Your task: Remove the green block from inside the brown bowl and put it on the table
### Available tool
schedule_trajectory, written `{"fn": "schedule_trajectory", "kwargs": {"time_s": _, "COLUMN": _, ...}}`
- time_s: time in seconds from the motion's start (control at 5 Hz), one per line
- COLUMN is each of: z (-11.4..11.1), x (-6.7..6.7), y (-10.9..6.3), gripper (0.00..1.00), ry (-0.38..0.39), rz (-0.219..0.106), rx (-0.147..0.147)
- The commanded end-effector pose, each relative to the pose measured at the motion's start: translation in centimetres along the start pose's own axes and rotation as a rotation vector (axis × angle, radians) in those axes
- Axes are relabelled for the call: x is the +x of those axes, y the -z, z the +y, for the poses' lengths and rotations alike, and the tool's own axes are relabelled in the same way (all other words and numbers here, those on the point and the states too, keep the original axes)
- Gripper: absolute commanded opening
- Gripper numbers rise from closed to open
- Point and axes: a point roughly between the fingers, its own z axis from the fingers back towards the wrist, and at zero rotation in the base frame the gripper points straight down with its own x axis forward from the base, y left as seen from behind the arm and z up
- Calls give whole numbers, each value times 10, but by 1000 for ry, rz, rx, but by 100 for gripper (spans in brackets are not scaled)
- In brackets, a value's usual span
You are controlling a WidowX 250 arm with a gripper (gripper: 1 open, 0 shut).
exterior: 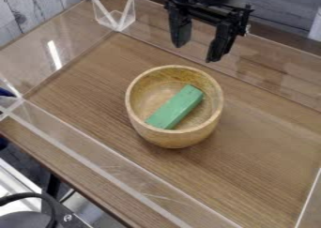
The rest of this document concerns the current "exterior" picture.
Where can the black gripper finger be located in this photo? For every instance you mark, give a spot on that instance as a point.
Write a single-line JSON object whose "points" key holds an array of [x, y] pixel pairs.
{"points": [[222, 42], [179, 28]]}

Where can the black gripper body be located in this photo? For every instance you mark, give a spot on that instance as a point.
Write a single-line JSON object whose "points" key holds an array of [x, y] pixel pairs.
{"points": [[211, 12]]}

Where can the green rectangular block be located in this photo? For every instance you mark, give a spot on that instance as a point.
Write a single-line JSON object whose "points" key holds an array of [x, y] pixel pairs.
{"points": [[176, 108]]}

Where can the brown wooden bowl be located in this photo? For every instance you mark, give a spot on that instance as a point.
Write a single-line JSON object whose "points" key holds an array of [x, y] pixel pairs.
{"points": [[152, 88]]}

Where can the blue object at edge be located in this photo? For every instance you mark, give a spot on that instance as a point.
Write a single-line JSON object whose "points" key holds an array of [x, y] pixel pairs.
{"points": [[5, 93]]}

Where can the black metal table leg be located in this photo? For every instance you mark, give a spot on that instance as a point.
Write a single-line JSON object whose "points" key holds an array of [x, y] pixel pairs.
{"points": [[53, 186]]}

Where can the clear acrylic tray wall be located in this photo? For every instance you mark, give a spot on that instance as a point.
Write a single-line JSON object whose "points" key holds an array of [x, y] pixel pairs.
{"points": [[251, 176]]}

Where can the clear acrylic corner bracket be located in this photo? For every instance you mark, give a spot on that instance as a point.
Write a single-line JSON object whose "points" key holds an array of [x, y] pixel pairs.
{"points": [[115, 20]]}

